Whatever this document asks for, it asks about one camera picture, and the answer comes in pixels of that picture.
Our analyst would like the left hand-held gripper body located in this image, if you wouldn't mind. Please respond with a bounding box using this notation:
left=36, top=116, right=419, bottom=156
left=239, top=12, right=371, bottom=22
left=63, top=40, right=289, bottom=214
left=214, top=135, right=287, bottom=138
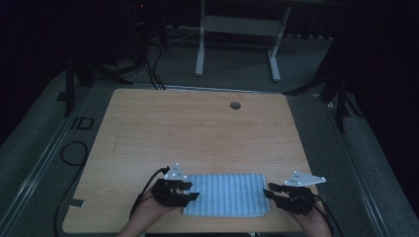
left=150, top=162, right=189, bottom=208

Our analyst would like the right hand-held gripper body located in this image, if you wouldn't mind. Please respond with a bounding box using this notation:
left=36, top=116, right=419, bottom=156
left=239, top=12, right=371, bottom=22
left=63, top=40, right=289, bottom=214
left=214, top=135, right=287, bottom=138
left=276, top=170, right=327, bottom=216

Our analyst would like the blue striped towel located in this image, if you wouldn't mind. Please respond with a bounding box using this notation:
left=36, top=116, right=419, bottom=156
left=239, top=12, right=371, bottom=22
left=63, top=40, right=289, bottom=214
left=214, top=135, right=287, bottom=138
left=182, top=173, right=272, bottom=218

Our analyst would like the person's right hand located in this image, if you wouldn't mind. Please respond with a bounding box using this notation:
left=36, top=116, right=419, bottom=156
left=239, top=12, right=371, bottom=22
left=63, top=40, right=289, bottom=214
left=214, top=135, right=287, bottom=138
left=286, top=197, right=332, bottom=232

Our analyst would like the person's left hand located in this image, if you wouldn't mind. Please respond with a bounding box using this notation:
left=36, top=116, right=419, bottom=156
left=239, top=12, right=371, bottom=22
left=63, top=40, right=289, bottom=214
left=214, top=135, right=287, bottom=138
left=130, top=187, right=176, bottom=229

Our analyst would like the grey tape strip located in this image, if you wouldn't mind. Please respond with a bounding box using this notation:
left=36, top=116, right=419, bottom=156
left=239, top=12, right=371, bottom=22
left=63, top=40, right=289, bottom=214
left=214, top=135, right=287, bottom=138
left=67, top=197, right=86, bottom=208

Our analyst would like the black metal stand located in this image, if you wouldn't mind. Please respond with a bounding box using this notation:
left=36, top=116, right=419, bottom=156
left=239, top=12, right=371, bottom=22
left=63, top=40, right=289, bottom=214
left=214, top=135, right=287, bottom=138
left=63, top=58, right=134, bottom=119
left=284, top=33, right=364, bottom=133

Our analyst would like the dark equipment rack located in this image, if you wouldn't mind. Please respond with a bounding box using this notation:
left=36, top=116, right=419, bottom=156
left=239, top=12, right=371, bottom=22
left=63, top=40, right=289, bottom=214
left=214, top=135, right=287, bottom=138
left=127, top=0, right=170, bottom=68

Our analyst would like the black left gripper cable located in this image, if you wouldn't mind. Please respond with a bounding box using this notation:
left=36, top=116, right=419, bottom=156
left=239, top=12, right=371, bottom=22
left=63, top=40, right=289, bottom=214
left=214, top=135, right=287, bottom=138
left=129, top=166, right=171, bottom=219

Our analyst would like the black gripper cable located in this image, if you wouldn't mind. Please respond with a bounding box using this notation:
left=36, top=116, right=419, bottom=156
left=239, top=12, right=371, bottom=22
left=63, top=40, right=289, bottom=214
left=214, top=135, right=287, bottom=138
left=129, top=166, right=171, bottom=219
left=313, top=193, right=346, bottom=237

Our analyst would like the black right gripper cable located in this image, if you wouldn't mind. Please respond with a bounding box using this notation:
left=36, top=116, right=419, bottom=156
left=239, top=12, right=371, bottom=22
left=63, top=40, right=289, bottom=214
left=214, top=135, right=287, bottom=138
left=313, top=193, right=346, bottom=237

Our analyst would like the metal floor rail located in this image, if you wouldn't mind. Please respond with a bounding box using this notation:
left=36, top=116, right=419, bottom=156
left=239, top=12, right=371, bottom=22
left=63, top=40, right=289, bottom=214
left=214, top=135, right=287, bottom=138
left=144, top=83, right=321, bottom=99
left=318, top=94, right=391, bottom=237
left=0, top=88, right=94, bottom=233

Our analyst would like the black looped floor cable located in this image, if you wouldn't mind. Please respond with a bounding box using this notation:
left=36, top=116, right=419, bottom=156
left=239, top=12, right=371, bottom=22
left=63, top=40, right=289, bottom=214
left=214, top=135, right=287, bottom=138
left=52, top=140, right=90, bottom=237

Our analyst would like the black cable bundle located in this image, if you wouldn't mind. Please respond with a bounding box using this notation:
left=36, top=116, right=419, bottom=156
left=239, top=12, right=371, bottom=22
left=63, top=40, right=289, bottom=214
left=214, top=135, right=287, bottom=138
left=143, top=40, right=167, bottom=91

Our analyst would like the white metal table frame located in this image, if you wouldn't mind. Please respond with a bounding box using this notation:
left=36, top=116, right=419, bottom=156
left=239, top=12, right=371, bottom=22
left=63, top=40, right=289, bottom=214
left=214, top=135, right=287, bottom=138
left=195, top=0, right=293, bottom=83

